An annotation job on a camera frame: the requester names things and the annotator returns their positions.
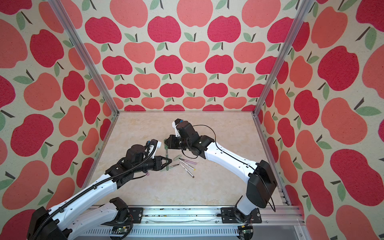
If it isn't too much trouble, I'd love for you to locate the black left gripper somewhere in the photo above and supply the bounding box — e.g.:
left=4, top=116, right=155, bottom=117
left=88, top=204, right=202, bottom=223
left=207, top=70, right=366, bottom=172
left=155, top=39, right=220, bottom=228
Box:
left=133, top=155, right=173, bottom=173

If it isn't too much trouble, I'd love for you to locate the dark green pen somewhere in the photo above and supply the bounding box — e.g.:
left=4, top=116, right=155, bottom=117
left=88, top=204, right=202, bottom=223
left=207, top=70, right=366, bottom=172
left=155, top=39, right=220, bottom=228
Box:
left=164, top=143, right=169, bottom=163

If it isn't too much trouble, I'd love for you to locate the white yellow-tipped pen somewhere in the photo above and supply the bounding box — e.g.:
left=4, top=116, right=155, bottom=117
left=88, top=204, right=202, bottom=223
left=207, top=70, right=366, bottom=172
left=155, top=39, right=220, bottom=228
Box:
left=179, top=160, right=196, bottom=171

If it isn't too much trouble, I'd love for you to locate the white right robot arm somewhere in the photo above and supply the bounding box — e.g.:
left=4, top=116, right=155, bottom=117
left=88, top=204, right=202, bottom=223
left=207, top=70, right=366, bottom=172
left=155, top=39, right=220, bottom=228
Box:
left=165, top=135, right=278, bottom=223

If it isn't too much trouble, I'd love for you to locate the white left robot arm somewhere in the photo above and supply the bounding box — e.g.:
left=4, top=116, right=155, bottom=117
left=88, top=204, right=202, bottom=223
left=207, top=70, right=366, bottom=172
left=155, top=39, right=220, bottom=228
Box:
left=27, top=140, right=172, bottom=240

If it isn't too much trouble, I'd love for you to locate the white brown-tipped pen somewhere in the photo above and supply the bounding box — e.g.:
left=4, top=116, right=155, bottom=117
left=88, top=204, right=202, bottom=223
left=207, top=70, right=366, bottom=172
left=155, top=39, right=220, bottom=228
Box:
left=180, top=163, right=195, bottom=178

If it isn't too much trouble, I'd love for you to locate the purple pen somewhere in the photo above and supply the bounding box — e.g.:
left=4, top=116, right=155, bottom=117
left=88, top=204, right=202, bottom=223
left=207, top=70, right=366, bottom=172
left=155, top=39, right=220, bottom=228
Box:
left=180, top=159, right=198, bottom=165

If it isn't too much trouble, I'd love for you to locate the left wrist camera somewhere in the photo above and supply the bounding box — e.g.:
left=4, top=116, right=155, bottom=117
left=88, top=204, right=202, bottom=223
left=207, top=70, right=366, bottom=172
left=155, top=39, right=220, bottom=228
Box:
left=146, top=139, right=162, bottom=157

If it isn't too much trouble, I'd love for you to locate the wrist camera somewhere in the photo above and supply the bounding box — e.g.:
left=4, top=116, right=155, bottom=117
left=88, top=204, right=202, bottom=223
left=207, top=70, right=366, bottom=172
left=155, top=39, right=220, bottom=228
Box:
left=146, top=139, right=162, bottom=157
left=172, top=119, right=189, bottom=137

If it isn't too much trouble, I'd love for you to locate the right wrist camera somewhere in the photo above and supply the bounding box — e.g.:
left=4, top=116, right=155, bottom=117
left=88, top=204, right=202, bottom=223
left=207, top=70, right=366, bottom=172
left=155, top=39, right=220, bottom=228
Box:
left=172, top=119, right=189, bottom=137

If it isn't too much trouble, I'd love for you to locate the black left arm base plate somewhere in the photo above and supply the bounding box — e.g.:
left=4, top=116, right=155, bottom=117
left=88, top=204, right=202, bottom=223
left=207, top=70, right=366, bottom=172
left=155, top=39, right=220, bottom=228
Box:
left=118, top=207, right=144, bottom=225

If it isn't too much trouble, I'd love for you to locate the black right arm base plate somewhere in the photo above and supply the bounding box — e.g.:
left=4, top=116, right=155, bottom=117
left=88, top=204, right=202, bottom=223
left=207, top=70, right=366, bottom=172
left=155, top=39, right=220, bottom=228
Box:
left=217, top=207, right=262, bottom=224

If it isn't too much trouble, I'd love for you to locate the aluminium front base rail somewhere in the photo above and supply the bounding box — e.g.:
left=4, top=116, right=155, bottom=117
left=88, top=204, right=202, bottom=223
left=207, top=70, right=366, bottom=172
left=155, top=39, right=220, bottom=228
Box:
left=73, top=205, right=310, bottom=240

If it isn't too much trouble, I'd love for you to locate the aluminium left rear corner post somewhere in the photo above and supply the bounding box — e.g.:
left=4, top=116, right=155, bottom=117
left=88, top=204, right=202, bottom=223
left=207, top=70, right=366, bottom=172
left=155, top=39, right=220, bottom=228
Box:
left=48, top=0, right=120, bottom=117

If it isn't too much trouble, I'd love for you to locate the aluminium corner post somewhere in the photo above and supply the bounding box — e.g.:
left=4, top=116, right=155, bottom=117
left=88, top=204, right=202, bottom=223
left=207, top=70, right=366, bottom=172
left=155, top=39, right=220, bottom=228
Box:
left=252, top=0, right=315, bottom=119
left=48, top=0, right=120, bottom=117

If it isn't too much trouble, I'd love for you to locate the aluminium right rear corner post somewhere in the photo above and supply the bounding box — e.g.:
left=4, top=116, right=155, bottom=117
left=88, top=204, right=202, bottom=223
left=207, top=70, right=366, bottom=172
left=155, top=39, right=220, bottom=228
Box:
left=252, top=0, right=315, bottom=119

